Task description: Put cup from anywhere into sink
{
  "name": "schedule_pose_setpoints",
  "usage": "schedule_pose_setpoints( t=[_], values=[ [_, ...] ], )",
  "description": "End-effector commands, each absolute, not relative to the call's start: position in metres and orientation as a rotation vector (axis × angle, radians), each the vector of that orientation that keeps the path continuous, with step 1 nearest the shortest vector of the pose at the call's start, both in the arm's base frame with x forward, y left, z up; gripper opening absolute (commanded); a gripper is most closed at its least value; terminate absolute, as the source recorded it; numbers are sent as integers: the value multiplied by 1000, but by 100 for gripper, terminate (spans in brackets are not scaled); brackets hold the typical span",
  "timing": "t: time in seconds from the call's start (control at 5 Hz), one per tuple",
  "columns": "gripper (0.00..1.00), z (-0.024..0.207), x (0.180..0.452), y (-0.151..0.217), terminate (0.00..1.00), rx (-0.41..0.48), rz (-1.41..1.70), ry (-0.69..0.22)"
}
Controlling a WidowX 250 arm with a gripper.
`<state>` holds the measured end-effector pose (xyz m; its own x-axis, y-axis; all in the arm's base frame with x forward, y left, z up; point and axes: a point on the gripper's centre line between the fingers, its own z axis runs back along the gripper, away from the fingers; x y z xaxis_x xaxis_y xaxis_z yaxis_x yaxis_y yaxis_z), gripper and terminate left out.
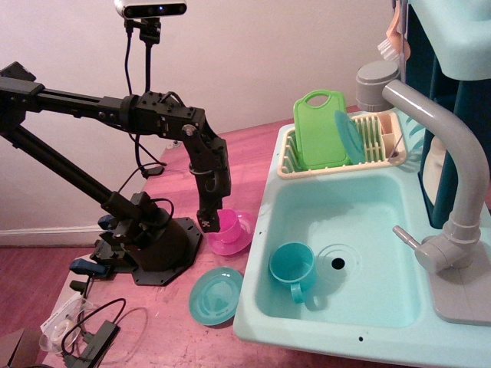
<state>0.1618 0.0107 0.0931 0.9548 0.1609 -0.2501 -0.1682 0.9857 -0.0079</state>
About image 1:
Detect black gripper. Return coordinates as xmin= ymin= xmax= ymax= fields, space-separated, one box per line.
xmin=195 ymin=169 xmax=231 ymax=232

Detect pink plastic cup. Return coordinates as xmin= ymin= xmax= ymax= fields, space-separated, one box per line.
xmin=217 ymin=209 xmax=242 ymax=244

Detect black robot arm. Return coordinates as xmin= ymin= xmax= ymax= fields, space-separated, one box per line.
xmin=1 ymin=62 xmax=231 ymax=286

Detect teal plastic cup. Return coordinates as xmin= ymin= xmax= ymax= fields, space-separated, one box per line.
xmin=269 ymin=241 xmax=316 ymax=304

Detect teal toy sink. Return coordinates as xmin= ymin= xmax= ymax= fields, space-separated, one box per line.
xmin=233 ymin=123 xmax=490 ymax=367

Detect pink plastic plate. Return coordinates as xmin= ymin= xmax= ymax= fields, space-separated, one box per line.
xmin=207 ymin=211 xmax=255 ymax=256

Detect teal plastic plate on table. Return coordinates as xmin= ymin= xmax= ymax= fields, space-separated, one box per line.
xmin=188 ymin=267 xmax=243 ymax=326

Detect green cutting board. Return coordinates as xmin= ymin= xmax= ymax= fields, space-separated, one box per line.
xmin=293 ymin=90 xmax=350 ymax=170

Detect blue clamp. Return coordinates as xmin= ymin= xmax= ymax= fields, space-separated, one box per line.
xmin=69 ymin=258 xmax=109 ymax=278

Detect teal plate in rack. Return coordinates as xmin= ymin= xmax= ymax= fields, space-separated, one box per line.
xmin=334 ymin=110 xmax=365 ymax=165

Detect black usb hub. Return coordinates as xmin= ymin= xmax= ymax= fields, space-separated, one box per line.
xmin=64 ymin=320 xmax=120 ymax=368

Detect clear plastic bag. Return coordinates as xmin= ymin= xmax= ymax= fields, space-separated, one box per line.
xmin=39 ymin=295 xmax=95 ymax=353

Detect cream dish rack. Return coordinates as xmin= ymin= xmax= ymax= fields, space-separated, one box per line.
xmin=277 ymin=111 xmax=407 ymax=179

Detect grey toy faucet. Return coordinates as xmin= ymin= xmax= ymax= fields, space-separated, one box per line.
xmin=382 ymin=80 xmax=490 ymax=326

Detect white dish brush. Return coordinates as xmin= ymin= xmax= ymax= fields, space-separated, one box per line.
xmin=377 ymin=1 xmax=410 ymax=61

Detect black camera cable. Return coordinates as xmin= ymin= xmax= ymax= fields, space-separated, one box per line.
xmin=123 ymin=18 xmax=168 ymax=178

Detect silver depth camera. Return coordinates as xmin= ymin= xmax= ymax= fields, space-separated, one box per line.
xmin=114 ymin=0 xmax=187 ymax=19

